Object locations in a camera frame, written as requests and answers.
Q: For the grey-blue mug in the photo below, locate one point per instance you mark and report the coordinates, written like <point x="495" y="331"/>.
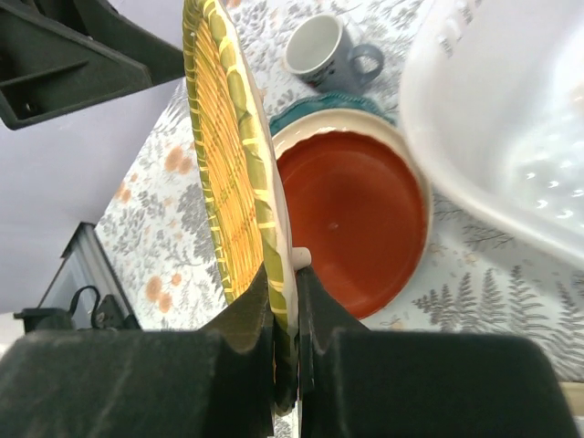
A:
<point x="321" y="54"/>

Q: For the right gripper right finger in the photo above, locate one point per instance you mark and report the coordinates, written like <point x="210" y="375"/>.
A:
<point x="358" y="382"/>

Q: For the teal embossed plate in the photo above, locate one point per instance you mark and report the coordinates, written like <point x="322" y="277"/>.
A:
<point x="327" y="101"/>

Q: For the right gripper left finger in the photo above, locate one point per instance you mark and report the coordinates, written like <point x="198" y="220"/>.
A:
<point x="216" y="381"/>

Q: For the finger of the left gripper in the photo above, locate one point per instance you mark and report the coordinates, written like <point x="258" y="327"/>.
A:
<point x="58" y="57"/>

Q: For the white plastic bin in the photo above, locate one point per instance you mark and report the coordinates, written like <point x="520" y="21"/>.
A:
<point x="491" y="102"/>

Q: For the cream and blue plate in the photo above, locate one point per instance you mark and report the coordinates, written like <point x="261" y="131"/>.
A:
<point x="361" y="122"/>

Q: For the aluminium rail frame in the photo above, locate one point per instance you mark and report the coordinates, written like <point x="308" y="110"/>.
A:
<point x="87" y="287"/>

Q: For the bamboo pattern plate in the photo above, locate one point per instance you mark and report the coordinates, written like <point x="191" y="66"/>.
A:
<point x="242" y="190"/>

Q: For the red-brown plate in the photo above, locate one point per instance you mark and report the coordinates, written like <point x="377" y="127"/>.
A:
<point x="357" y="207"/>

